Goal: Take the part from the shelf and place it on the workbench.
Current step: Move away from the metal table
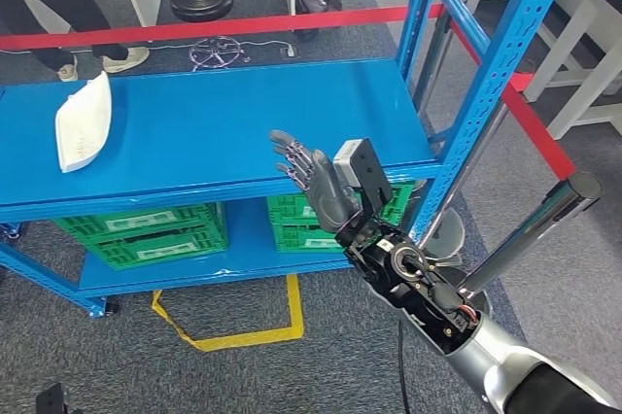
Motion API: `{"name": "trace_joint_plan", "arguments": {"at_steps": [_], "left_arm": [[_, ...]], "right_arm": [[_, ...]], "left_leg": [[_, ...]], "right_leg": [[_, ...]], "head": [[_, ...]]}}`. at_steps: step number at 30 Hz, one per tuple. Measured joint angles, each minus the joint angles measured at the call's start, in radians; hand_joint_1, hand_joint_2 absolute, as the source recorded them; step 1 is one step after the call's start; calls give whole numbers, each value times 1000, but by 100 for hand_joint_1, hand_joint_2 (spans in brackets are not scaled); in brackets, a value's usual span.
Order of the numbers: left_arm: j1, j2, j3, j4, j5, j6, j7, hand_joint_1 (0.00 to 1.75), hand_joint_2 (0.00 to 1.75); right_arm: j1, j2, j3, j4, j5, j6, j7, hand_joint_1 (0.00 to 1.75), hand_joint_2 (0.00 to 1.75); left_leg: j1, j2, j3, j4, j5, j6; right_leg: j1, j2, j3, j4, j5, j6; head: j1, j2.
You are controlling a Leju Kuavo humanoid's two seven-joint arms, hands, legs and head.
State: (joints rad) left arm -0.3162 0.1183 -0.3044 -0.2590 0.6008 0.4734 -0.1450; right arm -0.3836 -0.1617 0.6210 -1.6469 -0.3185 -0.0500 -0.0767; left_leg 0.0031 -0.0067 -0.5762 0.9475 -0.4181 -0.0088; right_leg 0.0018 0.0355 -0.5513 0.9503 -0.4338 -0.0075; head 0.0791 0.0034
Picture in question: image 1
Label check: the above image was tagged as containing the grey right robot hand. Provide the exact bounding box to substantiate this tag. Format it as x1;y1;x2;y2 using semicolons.
269;129;362;235

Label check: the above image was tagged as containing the blue metal shelf rack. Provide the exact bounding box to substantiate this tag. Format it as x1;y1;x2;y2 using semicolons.
0;0;584;321

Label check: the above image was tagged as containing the white workbench with green top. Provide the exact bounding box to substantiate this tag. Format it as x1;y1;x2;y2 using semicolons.
466;0;622;141

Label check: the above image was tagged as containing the green plastic crate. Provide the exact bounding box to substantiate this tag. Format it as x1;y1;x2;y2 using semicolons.
266;180;417;255
52;202;229;271

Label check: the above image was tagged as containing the dark stanchion pole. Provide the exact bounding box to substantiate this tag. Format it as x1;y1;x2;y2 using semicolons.
411;8;455;117

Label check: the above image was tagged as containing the red barrier belt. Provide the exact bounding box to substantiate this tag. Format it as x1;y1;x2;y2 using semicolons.
449;17;577;182
0;3;444;53

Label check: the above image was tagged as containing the stool with chrome base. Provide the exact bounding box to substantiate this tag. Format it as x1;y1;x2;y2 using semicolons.
169;0;249;72

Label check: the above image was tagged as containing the white plastic mirror cover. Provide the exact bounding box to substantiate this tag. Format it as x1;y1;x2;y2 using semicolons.
54;71;113;175

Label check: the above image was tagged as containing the person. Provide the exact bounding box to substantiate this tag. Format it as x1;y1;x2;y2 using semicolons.
0;0;150;83

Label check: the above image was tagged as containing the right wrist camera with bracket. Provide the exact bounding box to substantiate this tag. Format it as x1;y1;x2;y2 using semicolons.
332;137;395;216

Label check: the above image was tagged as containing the white cable with plug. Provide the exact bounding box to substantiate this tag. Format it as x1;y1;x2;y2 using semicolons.
145;39;297;59

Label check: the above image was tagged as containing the chrome stanchion post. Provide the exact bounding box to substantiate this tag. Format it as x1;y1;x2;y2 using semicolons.
454;171;604;319
415;101;510;264

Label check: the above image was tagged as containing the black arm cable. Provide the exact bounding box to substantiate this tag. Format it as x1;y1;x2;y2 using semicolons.
397;321;411;414

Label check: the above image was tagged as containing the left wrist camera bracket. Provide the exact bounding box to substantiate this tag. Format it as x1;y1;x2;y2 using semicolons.
35;383;69;414

